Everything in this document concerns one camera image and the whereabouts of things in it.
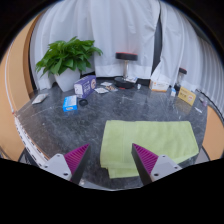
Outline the dark printed card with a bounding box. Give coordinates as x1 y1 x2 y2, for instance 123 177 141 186
105 85 119 93

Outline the white booklet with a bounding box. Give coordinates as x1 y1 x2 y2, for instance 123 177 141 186
125 76 138 84

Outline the yellow box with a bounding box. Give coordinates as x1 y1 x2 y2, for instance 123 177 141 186
177 86 197 107

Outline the bar stool with red-black seat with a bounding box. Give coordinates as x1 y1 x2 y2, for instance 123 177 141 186
173 67 188 92
113 51 139 90

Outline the white curtain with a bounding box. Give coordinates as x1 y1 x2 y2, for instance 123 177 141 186
29 0 161 91
151 3 224 113

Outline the white plastic packet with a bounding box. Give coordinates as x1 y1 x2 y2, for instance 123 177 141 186
31 93 49 105

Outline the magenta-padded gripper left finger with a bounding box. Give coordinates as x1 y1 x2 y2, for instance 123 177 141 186
41 143 92 185

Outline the purple cardboard box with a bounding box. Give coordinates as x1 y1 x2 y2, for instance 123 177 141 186
73 74 98 99

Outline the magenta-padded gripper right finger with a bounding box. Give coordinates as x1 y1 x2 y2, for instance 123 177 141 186
131 143 183 187

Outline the green plant in white pot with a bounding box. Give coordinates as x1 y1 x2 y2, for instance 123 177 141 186
35 36 104 93

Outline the white and orange box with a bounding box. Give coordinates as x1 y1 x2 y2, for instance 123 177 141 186
148 79 170 93

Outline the light green towel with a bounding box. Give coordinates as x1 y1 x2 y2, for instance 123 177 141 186
99 119 200 179

